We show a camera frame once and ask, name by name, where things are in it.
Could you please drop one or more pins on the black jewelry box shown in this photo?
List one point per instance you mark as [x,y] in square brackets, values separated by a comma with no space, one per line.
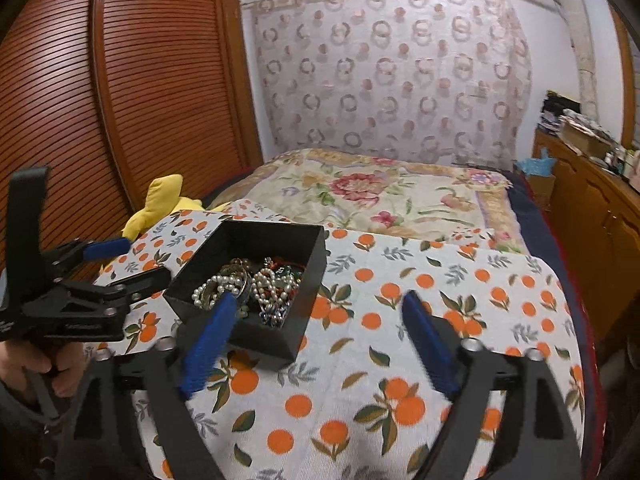
[300,285]

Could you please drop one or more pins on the floral bed blanket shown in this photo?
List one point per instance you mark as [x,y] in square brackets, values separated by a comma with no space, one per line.
[375,195]

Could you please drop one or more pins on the clutter pile on cabinet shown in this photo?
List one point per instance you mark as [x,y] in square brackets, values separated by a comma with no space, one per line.
[585,130]

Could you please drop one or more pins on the yellow plush toy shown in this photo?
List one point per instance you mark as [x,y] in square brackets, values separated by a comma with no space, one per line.
[160,200]

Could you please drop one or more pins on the orange fruit print tablecloth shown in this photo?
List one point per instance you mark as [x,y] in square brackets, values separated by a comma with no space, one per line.
[375,360]

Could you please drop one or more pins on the person's left forearm dark sleeve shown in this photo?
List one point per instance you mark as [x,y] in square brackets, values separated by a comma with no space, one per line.
[15,435]

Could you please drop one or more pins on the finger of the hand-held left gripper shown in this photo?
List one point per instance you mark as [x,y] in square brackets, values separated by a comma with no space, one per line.
[145,280]
[107,249]

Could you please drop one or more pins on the brown wooden cabinet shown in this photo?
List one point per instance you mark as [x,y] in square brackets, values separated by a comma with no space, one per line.
[595,220]

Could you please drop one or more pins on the person's left hand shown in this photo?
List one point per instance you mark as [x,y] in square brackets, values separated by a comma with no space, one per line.
[67,365]

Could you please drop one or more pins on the brown wooden louvered wardrobe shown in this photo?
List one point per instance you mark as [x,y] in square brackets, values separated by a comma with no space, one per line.
[125,110]

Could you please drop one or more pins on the dark blue bedsheet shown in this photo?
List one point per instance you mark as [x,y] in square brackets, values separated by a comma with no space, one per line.
[550,260]

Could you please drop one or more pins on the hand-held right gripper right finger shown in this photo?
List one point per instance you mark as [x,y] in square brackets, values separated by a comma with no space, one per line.
[430,345]

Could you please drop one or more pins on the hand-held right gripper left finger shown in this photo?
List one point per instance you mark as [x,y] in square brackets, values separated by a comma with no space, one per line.
[210,345]

